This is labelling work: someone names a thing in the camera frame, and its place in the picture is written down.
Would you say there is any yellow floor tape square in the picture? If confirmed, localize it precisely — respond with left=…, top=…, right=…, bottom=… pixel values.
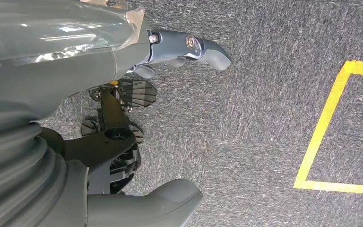
left=294, top=60, right=363, bottom=195

